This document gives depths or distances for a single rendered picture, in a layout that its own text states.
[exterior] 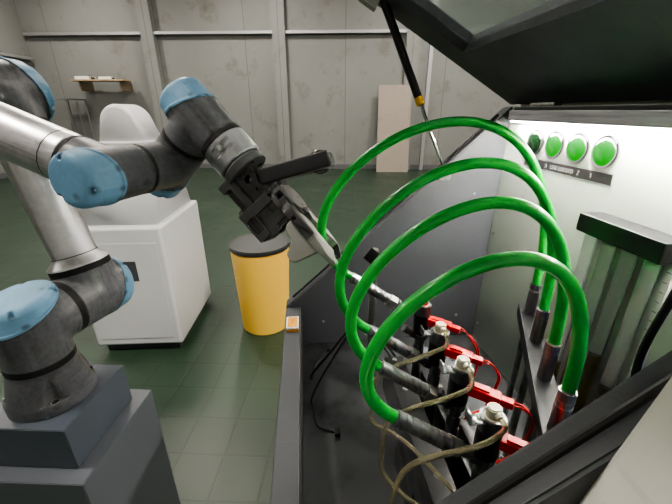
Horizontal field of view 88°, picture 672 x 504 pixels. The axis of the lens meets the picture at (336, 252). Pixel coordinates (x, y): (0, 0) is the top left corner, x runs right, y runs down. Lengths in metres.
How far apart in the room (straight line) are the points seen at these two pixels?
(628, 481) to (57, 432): 0.83
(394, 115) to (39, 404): 8.87
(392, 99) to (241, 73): 3.76
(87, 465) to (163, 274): 1.49
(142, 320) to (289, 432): 1.94
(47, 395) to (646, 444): 0.88
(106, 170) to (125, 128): 5.44
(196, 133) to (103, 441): 0.67
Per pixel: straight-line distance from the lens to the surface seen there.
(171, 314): 2.40
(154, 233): 2.20
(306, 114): 9.54
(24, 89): 0.91
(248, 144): 0.57
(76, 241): 0.90
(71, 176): 0.54
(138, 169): 0.57
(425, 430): 0.43
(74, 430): 0.89
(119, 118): 6.00
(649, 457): 0.34
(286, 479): 0.60
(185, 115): 0.59
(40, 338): 0.84
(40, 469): 0.97
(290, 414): 0.67
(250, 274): 2.27
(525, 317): 0.71
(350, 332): 0.42
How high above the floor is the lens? 1.44
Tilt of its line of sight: 22 degrees down
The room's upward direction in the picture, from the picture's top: straight up
